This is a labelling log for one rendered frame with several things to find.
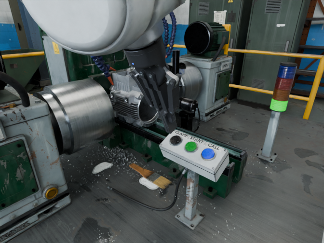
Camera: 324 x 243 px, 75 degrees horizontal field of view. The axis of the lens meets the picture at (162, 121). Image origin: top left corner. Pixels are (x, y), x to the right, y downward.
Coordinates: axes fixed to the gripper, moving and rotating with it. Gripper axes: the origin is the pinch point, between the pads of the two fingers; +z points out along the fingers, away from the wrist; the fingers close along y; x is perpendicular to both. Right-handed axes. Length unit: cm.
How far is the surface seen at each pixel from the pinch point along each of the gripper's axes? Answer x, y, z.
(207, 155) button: 0.9, -10.3, 7.2
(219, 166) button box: 1.2, -13.5, 9.1
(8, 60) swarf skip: -53, 444, 66
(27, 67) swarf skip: -72, 445, 92
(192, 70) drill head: -54, 33, 24
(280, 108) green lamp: -46, -13, 30
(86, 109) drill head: 5.9, 31.2, 2.0
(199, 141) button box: -2.5, -6.1, 7.9
